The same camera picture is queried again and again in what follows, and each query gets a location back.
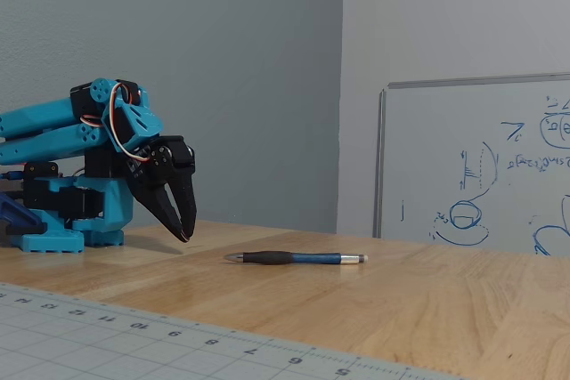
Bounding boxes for whiteboard with blue drawings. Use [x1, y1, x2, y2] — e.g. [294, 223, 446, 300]
[372, 72, 570, 256]

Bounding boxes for dark blue table clamp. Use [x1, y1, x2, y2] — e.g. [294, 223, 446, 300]
[0, 190, 46, 239]

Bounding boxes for white red servo cable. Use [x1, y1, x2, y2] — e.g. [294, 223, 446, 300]
[79, 81, 152, 163]

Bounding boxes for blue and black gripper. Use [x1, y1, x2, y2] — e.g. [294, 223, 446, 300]
[101, 82, 198, 245]

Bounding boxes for grey cutting mat with ruler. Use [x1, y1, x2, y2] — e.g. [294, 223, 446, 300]
[0, 282, 473, 380]

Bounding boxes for blue pen with black grip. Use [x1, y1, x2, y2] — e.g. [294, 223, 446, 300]
[223, 251, 369, 265]

